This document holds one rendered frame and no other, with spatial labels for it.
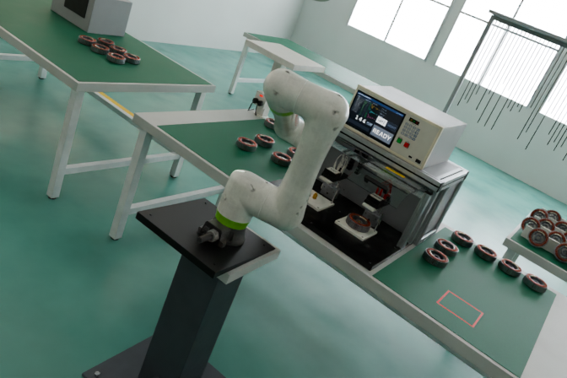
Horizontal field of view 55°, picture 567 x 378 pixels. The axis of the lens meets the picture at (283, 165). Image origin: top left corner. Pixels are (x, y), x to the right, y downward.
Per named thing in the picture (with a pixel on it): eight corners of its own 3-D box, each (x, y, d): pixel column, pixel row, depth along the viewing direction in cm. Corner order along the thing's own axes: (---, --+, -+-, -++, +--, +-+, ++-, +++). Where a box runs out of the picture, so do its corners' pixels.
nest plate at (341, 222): (362, 241, 230) (363, 239, 230) (334, 223, 237) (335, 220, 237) (376, 234, 243) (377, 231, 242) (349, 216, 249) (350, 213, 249)
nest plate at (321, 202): (317, 211, 241) (318, 209, 241) (292, 194, 248) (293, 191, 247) (333, 206, 253) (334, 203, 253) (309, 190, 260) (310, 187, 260)
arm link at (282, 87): (291, 107, 162) (310, 72, 165) (254, 89, 164) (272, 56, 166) (293, 124, 180) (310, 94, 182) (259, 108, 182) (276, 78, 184)
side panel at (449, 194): (416, 245, 253) (448, 187, 241) (411, 242, 254) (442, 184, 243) (435, 233, 276) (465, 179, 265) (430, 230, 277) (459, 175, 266)
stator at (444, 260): (440, 256, 251) (443, 251, 249) (449, 271, 240) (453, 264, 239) (418, 251, 248) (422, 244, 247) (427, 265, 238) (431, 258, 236)
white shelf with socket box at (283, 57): (266, 138, 311) (294, 64, 295) (220, 110, 327) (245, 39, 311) (298, 135, 340) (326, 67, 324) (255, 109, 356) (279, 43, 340)
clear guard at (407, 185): (396, 208, 212) (402, 196, 210) (346, 178, 222) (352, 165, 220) (423, 196, 239) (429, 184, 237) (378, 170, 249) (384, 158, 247)
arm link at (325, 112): (289, 244, 184) (351, 109, 159) (248, 222, 187) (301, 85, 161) (301, 225, 196) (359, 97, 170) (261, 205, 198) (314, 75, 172)
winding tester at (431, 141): (421, 170, 234) (443, 127, 226) (340, 124, 253) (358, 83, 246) (448, 160, 266) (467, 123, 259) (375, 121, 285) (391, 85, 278)
